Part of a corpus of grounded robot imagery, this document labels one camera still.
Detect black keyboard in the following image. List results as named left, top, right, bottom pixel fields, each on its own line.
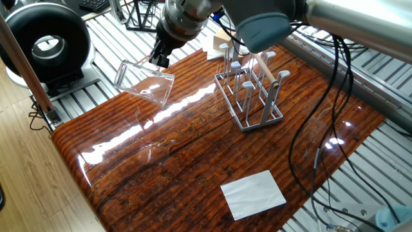
left=76, top=0, right=111, bottom=12

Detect black round fan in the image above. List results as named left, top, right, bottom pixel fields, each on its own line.
left=0, top=2, right=93, bottom=85

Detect black wire stand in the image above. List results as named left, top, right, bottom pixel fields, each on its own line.
left=125, top=0, right=161, bottom=33

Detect brown wooden post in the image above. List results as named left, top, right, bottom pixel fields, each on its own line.
left=0, top=13, right=57, bottom=115

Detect flat white paper sheet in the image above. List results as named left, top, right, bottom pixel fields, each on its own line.
left=220, top=169, right=288, bottom=222

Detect white wire cup rack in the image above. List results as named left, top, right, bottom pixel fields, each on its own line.
left=214, top=42, right=290, bottom=131

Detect clear glass cup with handle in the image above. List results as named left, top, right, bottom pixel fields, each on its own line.
left=113, top=59, right=176, bottom=108

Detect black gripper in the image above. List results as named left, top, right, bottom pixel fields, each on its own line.
left=149, top=26, right=189, bottom=69

